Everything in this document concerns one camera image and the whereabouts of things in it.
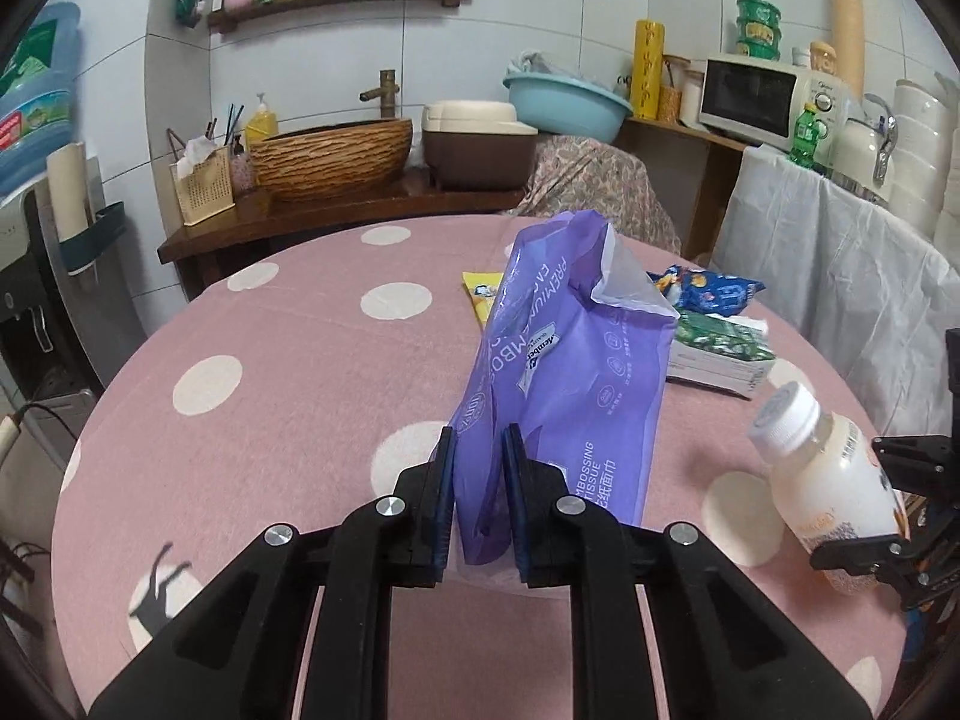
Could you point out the white milk bottle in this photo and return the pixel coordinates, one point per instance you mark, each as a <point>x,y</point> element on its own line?
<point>817,480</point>

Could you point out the cream slatted tissue box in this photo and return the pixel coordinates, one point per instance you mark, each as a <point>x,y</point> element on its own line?
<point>201,187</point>

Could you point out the floral patterned cloth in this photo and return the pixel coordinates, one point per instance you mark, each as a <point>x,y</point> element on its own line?
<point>592,180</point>

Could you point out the grey plastic bag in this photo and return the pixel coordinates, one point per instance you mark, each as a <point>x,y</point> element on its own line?
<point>544,67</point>

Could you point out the dark chopsticks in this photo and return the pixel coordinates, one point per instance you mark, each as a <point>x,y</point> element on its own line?
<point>229,124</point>

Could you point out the yellow lidded jar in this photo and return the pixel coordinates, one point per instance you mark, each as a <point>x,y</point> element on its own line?
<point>823,58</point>

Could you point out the white microwave oven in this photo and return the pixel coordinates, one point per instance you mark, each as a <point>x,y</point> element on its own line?
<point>750,94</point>

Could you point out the light blue plastic basin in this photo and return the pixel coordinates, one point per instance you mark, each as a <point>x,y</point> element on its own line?
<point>570,112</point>

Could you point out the pink polka dot tablecloth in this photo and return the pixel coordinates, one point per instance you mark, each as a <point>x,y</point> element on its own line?
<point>300,390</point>

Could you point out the blue water jug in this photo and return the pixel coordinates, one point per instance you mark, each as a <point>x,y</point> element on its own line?
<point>37,105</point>

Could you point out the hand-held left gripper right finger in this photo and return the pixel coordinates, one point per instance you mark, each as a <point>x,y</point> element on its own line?
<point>517,502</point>

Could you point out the purple tissue packet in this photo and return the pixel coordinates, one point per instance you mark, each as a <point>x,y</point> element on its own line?
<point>562,360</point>

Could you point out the wicker pattern basin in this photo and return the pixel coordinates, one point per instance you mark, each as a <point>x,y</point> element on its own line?
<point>330,161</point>

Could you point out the blue snack bag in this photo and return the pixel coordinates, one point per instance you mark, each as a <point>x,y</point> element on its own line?
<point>712,289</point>

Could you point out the dark wooden counter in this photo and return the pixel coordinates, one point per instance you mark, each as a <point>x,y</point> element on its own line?
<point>300,217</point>

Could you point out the white crinkled cloth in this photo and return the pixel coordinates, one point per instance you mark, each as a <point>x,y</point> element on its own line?
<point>840,277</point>

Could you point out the green and white milk carton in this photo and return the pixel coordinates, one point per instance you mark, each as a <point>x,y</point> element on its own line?
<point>720,360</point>

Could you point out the stack of small white bowls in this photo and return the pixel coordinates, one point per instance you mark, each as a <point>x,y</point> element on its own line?
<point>919,157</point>

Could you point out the dark cup holder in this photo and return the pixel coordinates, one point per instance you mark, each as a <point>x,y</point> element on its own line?
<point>97,240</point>

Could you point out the bronze faucet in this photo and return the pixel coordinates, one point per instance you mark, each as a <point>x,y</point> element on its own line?
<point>388,94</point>

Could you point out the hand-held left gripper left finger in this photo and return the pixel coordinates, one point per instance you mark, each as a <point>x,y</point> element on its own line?
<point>446,495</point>

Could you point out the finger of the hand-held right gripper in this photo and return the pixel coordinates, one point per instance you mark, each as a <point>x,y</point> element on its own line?
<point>915,461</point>
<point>862,553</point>

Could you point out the green instant noodle bowl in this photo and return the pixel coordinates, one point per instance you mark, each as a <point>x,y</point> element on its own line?
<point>757,7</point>
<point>759,30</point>
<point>761,50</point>

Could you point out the brown rice cooker cream lid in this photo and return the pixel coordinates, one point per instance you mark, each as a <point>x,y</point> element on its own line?
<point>476,157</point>

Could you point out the yellow soap pump bottle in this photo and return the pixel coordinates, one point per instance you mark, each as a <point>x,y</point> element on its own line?
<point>262,124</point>

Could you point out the yellow snack packet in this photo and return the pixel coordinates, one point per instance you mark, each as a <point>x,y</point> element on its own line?
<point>480,292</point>

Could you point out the green soda bottle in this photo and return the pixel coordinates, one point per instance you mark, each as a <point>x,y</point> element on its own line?
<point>806,139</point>

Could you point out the yellow film roll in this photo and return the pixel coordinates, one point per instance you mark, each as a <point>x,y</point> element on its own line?
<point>648,67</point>

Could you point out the water dispenser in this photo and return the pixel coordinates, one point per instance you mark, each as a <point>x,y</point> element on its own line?
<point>45,315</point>

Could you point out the beige paper cup sleeve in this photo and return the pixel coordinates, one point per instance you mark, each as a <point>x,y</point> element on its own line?
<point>69,187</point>

